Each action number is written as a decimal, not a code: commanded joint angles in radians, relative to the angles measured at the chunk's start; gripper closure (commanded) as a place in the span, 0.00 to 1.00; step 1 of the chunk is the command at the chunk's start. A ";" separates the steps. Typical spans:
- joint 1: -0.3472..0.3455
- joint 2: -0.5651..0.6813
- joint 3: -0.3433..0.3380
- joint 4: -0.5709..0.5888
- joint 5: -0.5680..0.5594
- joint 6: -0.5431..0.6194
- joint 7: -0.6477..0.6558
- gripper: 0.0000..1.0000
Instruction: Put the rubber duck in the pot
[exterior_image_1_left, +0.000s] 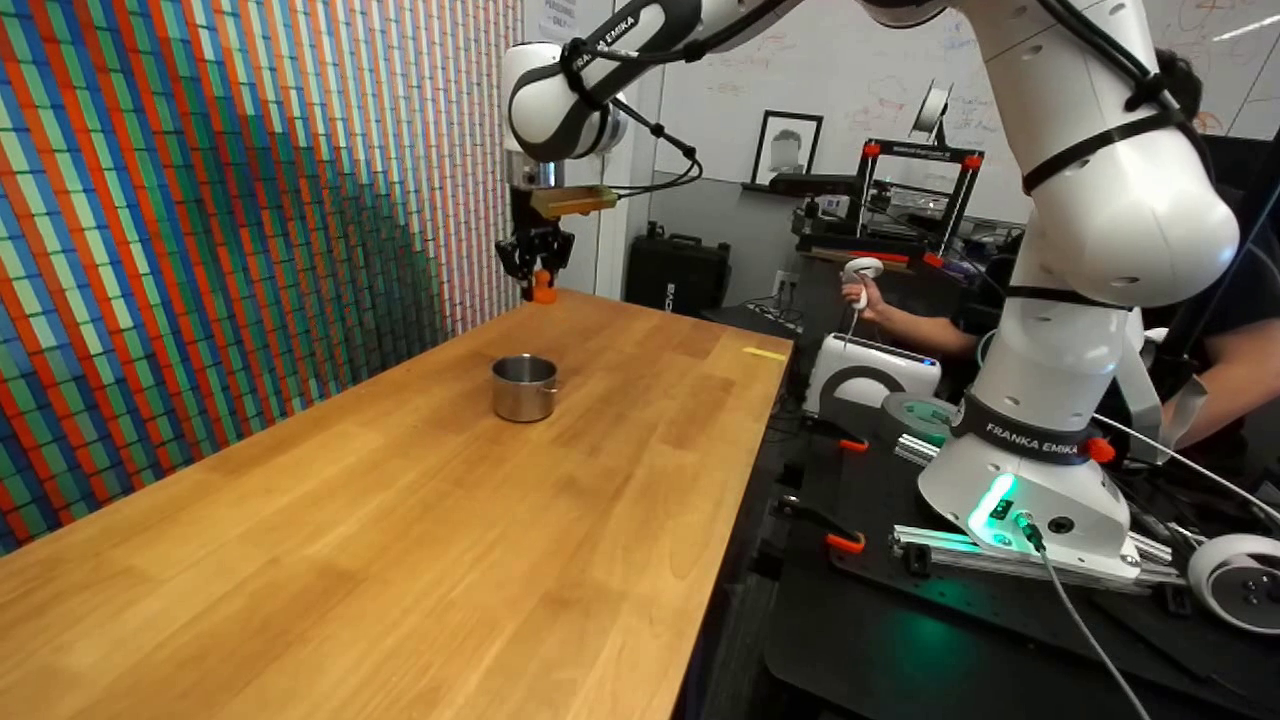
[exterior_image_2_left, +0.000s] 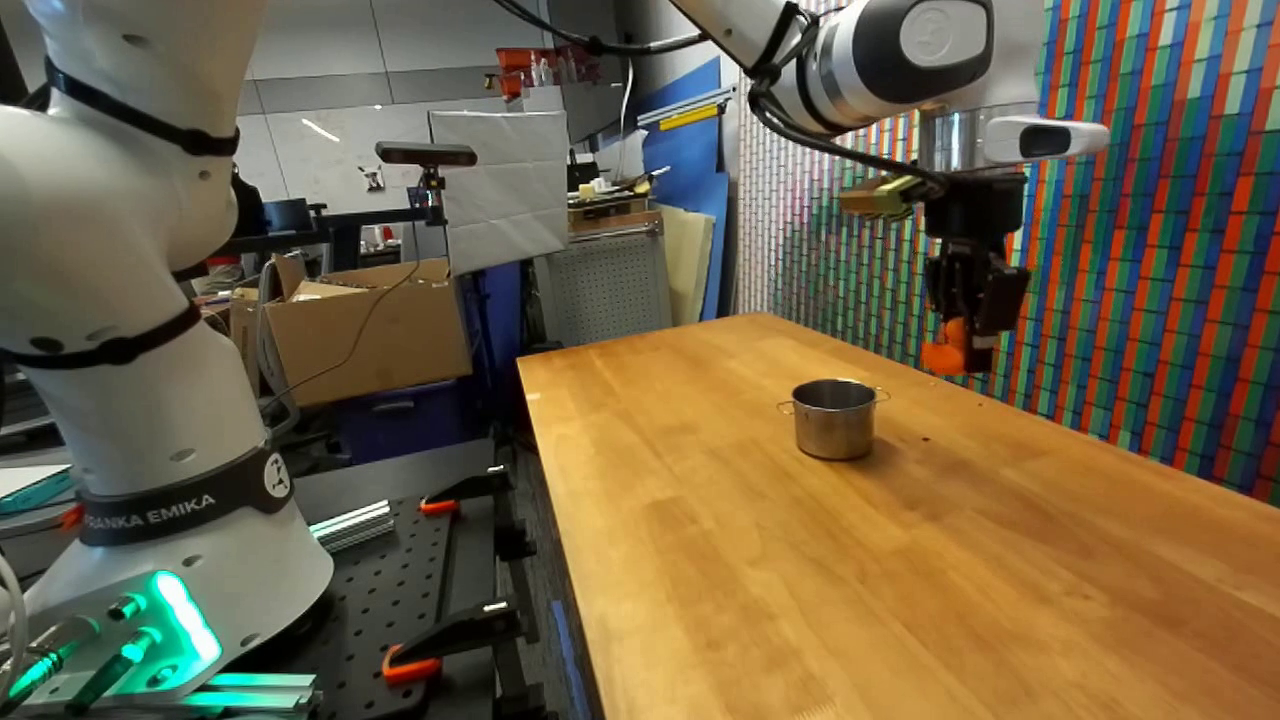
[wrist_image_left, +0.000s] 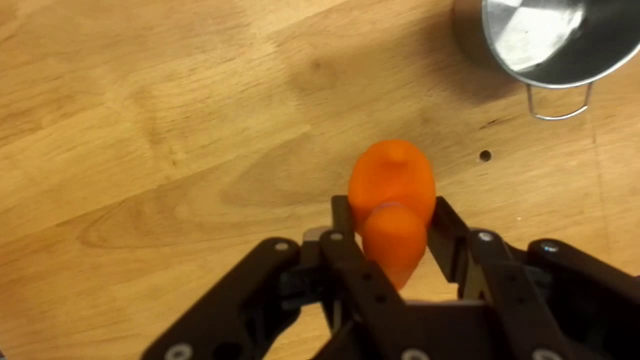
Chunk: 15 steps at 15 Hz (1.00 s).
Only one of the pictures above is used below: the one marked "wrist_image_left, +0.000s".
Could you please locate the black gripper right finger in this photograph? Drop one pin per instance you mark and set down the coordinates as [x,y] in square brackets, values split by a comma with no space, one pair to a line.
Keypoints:
[567,300]

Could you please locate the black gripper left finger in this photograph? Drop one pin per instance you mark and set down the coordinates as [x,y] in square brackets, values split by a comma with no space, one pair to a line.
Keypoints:
[267,300]

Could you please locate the orange carrot toy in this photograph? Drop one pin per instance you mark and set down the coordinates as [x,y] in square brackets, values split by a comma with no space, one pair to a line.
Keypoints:
[393,193]

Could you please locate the small stainless steel pot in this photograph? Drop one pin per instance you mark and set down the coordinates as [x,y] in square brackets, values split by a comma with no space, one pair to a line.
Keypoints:
[560,32]

